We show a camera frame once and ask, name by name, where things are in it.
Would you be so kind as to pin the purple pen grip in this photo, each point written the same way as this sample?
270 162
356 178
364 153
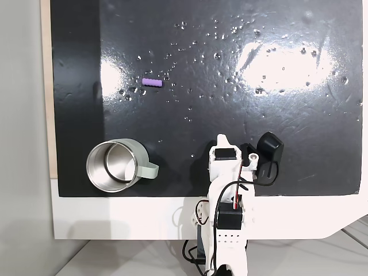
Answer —
152 82

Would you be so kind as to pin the black glossy mat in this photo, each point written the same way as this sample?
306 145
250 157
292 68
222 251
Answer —
201 86

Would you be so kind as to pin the steel mug pale green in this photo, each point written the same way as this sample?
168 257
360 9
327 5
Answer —
115 165

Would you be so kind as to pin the white board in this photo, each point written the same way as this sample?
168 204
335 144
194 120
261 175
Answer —
115 218

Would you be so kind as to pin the black oval camera box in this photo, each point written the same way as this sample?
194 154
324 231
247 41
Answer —
270 149

